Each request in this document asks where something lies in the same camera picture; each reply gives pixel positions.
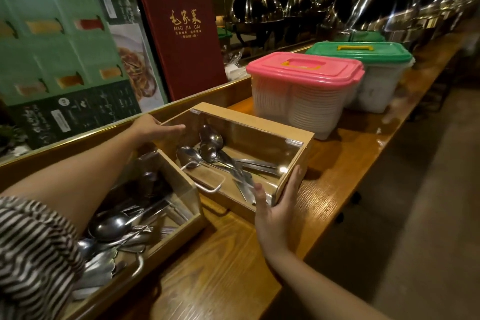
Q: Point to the noodle photo menu card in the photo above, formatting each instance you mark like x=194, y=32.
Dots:
x=129, y=38

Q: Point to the green drinks menu board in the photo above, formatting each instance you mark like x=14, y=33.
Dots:
x=56, y=53

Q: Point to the person's left fingers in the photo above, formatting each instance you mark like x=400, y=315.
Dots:
x=173, y=129

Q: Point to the person's left forearm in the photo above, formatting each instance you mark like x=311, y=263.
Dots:
x=78, y=177

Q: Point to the black white striped sleeve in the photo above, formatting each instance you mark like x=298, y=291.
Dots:
x=33, y=259

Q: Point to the steel spoon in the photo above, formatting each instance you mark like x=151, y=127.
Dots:
x=208, y=152
x=188, y=156
x=211, y=136

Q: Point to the pink lid plastic container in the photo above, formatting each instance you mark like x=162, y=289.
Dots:
x=303, y=83

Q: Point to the person's right thumb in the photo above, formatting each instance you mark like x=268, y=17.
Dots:
x=261, y=199

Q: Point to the row of steel chafing dishes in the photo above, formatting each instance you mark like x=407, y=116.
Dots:
x=375, y=4

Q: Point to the person's right forearm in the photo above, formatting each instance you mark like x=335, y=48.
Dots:
x=318, y=286

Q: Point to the clear plastic bag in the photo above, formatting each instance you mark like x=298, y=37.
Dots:
x=234, y=64

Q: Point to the person's right hand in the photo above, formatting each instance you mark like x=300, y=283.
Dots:
x=275, y=222

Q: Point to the person's left hand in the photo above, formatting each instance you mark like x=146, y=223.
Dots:
x=150, y=130

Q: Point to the green lid plastic container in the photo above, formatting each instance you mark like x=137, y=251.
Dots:
x=378, y=68

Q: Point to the wooden cutlery box open lid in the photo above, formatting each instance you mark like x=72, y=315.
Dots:
x=176, y=181

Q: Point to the pile of steel spoons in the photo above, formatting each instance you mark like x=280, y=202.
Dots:
x=112, y=226

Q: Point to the dark red menu book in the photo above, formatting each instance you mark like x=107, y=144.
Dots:
x=183, y=34

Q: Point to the wooden cutlery box clear lid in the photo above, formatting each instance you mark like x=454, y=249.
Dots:
x=258, y=132

